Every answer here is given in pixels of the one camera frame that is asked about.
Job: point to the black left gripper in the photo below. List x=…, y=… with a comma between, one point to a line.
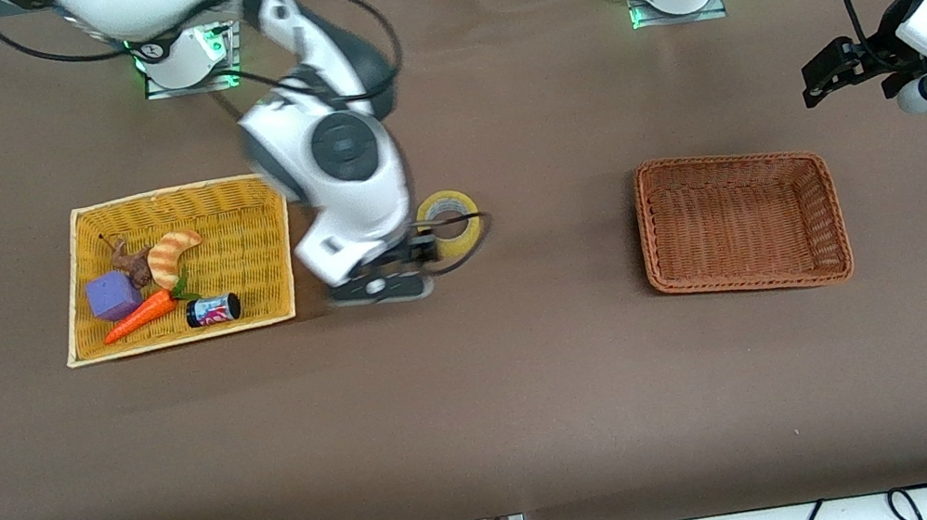
x=883, y=53

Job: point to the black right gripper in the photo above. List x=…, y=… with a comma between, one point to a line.
x=405, y=257

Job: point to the yellowish clear tape roll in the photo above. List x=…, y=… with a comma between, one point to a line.
x=444, y=202

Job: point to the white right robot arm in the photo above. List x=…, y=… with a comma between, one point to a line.
x=346, y=176

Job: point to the brown wicker basket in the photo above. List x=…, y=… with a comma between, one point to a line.
x=740, y=223

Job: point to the yellow wicker tray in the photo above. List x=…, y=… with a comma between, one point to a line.
x=228, y=205

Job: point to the small black pink-label can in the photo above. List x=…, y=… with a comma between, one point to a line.
x=213, y=310

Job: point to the striped orange toy croissant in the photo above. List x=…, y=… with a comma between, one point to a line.
x=167, y=258

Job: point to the brown toy root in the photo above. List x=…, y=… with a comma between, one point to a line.
x=137, y=269

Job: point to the orange toy carrot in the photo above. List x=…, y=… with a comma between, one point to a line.
x=143, y=314

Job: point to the purple foam cube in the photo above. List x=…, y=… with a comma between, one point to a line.
x=114, y=297

